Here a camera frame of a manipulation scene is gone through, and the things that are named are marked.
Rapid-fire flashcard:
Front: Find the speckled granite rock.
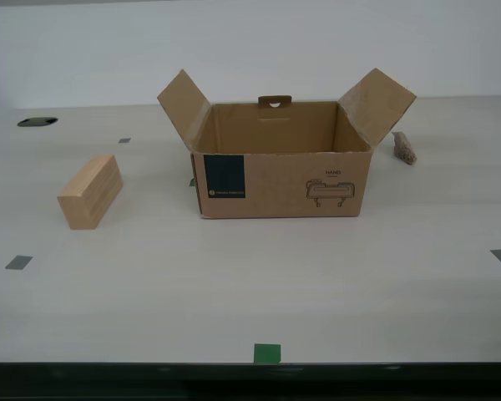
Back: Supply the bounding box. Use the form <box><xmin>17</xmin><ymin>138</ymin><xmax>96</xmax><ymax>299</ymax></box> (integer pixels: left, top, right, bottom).
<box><xmin>391</xmin><ymin>133</ymin><xmax>419</xmax><ymax>166</ymax></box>

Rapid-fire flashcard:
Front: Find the light wooden block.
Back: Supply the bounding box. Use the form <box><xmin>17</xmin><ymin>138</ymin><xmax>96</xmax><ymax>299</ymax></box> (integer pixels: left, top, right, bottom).
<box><xmin>57</xmin><ymin>154</ymin><xmax>124</xmax><ymax>231</ymax></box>

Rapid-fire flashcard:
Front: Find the open brown cardboard box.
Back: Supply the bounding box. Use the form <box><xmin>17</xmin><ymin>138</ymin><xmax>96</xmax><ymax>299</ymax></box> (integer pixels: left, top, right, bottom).
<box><xmin>156</xmin><ymin>68</ymin><xmax>418</xmax><ymax>221</ymax></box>

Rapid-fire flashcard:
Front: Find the large green tape square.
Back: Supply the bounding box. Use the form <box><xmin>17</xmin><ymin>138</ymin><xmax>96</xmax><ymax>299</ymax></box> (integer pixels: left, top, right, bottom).
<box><xmin>253</xmin><ymin>343</ymin><xmax>282</xmax><ymax>364</ymax></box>

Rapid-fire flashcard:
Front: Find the black oval cable grommet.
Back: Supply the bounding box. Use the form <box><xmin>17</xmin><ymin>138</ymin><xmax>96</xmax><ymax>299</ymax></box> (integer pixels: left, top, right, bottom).
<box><xmin>17</xmin><ymin>117</ymin><xmax>59</xmax><ymax>129</ymax></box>

